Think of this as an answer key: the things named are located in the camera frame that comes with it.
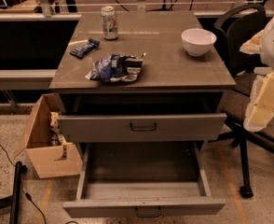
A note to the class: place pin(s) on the white bowl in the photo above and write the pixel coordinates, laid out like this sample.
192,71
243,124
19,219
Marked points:
197,42

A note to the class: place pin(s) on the trash inside cardboard box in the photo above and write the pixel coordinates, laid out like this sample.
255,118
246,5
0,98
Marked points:
56,136

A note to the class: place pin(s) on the lower open grey drawer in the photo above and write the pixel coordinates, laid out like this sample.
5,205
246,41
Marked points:
143,180

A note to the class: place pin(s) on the black stand leg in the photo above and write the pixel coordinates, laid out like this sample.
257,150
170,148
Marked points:
13,201

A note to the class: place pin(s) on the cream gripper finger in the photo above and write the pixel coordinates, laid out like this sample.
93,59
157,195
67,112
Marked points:
252,46
260,110

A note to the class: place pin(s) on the green white soda can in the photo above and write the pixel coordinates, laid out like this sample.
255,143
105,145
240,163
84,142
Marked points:
109,23

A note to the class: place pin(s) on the blue chip bag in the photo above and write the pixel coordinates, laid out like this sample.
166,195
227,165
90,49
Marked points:
116,68

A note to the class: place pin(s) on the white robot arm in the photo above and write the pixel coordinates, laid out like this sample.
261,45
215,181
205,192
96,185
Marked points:
267,48

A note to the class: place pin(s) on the upper grey drawer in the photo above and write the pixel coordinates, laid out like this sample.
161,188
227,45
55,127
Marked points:
151,128

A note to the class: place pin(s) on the grey drawer cabinet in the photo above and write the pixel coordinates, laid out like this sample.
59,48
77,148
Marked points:
171,81

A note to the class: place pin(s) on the cardboard box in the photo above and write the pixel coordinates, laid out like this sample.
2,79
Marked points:
48,161

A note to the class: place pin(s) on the blue snack bar wrapper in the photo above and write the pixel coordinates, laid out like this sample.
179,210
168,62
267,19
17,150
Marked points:
86,49

